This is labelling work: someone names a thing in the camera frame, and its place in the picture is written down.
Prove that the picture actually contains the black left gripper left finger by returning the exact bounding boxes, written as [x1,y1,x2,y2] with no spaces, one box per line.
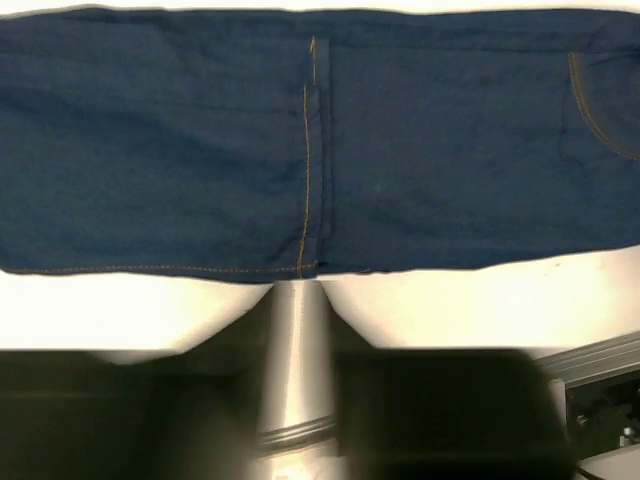
[1,279,272,479]

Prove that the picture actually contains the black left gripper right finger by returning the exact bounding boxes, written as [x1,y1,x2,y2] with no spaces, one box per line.
[323,279,575,479]

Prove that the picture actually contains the dark blue denim trousers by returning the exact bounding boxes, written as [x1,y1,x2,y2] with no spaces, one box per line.
[1,8,639,283]

